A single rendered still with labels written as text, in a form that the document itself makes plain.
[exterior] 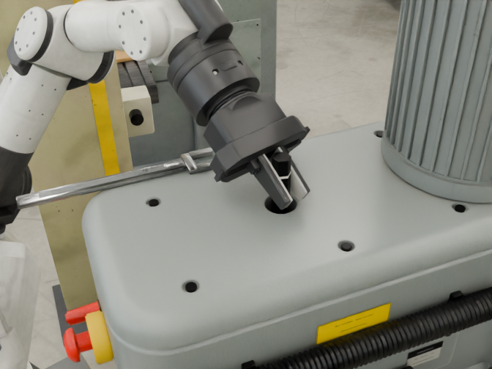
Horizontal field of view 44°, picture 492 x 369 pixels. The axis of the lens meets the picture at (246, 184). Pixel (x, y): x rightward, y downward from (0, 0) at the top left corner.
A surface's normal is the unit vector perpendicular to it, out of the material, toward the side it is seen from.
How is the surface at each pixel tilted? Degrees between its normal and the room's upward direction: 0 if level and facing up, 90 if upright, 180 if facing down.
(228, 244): 0
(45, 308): 0
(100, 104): 90
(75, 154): 90
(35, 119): 95
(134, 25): 81
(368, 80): 0
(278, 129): 31
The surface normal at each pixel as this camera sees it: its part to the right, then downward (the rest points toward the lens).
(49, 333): -0.01, -0.80
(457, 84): -0.53, 0.51
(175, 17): 0.44, -0.51
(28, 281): 0.96, 0.09
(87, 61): 0.52, 0.57
